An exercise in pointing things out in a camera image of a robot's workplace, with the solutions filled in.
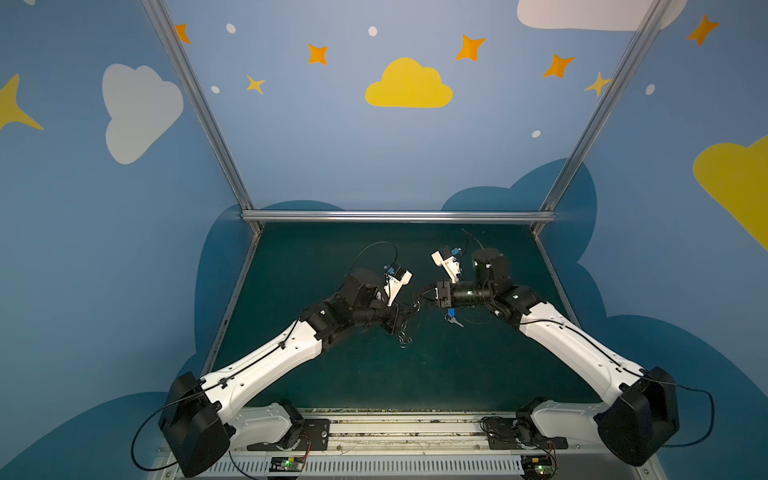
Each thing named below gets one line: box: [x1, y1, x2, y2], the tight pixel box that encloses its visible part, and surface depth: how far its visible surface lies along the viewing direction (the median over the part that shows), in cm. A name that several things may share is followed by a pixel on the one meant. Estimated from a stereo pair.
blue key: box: [444, 308, 464, 328], surface depth 98 cm
